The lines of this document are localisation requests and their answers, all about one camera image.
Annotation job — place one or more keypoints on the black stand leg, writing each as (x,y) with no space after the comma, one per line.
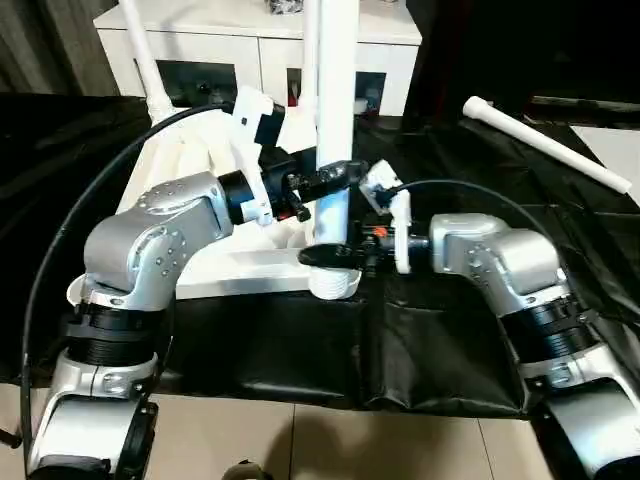
(8,437)

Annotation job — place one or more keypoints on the white cabinet with glass doors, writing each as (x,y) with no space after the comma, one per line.
(200,25)

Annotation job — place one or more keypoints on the white side table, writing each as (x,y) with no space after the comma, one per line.
(620,145)

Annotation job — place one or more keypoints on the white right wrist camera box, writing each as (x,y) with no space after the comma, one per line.
(378,178)

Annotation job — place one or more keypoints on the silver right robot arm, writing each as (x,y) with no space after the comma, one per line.
(500,260)

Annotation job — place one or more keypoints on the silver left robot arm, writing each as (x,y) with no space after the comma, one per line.
(150,240)

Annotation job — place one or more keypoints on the white plastic table leg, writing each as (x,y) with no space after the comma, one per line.
(550,140)
(310,60)
(145,50)
(338,80)

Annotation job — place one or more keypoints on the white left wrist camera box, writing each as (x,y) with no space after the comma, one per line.
(255,110)

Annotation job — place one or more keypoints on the white plastic table top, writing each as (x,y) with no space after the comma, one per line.
(240,270)

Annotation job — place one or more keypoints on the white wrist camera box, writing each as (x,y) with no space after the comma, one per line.
(255,110)
(378,178)

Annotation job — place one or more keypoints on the black work mat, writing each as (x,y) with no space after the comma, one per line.
(300,350)

